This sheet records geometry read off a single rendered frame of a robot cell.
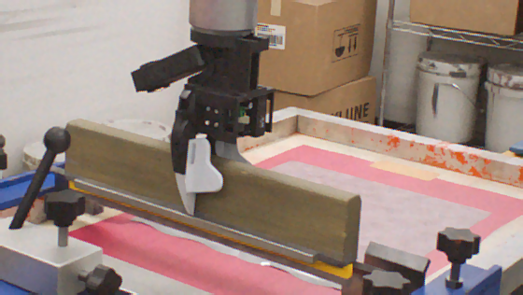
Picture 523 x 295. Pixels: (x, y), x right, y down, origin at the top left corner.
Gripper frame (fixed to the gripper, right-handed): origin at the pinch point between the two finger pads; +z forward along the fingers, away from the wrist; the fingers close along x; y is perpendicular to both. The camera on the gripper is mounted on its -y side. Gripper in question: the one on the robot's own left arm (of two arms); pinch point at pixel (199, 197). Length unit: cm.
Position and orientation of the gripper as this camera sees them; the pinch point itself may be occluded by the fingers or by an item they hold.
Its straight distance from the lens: 120.4
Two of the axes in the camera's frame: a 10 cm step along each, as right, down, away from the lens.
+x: 5.9, -1.7, 7.9
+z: -0.6, 9.7, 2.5
